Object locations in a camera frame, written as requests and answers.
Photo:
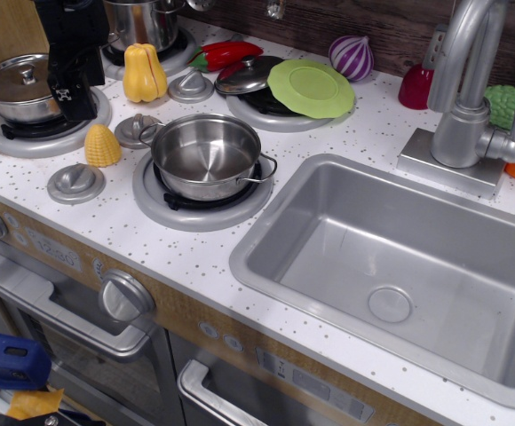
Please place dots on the steel pot with lid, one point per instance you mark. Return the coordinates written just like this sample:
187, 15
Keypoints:
25, 96

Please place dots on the steel pot lid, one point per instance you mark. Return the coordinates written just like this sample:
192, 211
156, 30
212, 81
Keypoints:
246, 76

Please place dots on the red plastic cup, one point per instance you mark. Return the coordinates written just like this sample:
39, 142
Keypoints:
415, 87

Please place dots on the green plastic plate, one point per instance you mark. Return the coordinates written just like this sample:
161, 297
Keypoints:
310, 88

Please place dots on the silver toy faucet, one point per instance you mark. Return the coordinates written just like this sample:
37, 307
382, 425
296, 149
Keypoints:
465, 151

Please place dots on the yellow toy squash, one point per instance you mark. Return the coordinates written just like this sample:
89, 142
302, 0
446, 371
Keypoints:
144, 79

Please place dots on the purple toy onion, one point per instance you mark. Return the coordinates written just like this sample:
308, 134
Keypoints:
352, 57

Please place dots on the tall steel pot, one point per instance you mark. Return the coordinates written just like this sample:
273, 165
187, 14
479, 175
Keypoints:
153, 22

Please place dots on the red toy chili pepper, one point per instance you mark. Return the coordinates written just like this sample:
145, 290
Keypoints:
216, 56

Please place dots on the grey stove knob back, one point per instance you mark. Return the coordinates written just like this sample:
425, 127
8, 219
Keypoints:
191, 88

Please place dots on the grey stove knob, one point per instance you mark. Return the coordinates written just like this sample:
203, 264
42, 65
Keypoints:
191, 88
137, 132
76, 184

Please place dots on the blue clamp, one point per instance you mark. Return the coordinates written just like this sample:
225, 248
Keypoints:
24, 364

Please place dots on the green toy vegetable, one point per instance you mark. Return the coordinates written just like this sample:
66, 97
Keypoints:
501, 99

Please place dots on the grey stove knob middle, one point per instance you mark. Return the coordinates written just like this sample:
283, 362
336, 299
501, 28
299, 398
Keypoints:
137, 132

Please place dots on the grey toy sink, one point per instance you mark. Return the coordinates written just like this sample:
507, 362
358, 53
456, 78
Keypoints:
426, 275

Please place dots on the silver dishwasher door handle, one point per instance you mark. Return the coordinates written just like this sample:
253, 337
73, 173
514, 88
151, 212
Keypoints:
217, 394

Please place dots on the yellow toy corn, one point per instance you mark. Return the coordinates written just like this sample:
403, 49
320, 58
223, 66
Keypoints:
101, 147

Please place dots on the steel pan with handles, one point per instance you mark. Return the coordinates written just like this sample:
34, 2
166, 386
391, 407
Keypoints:
208, 157

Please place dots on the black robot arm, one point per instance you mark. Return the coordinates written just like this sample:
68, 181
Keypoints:
76, 31

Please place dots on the silver oven door handle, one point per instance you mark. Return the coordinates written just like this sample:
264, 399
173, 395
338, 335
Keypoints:
32, 294

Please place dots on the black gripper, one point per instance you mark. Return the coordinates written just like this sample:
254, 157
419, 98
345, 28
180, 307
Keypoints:
72, 72

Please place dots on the grey stove knob front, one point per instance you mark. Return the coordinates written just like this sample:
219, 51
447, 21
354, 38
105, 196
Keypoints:
76, 184

